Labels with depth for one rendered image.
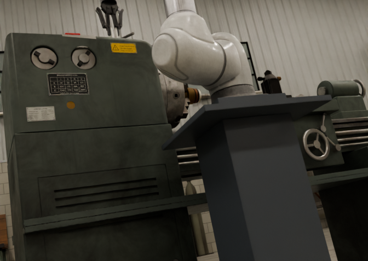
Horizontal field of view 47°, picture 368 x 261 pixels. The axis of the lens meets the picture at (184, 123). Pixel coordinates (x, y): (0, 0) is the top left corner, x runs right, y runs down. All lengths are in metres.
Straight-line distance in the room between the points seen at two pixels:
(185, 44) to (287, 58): 9.91
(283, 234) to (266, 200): 0.11
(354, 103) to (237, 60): 1.38
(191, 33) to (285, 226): 0.64
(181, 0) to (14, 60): 0.66
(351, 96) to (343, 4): 10.49
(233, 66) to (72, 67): 0.64
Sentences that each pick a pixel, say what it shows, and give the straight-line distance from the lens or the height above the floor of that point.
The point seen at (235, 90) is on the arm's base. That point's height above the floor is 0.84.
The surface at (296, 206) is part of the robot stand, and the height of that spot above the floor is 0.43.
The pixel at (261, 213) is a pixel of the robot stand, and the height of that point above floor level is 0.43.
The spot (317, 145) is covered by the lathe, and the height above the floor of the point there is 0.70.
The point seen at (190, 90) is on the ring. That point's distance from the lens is 2.08.
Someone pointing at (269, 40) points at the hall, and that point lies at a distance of 11.08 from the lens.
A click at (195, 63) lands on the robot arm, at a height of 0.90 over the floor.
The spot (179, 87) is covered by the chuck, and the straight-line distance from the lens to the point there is 1.92.
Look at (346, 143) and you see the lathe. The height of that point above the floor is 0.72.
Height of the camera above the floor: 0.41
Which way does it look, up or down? 15 degrees up
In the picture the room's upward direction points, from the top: 11 degrees counter-clockwise
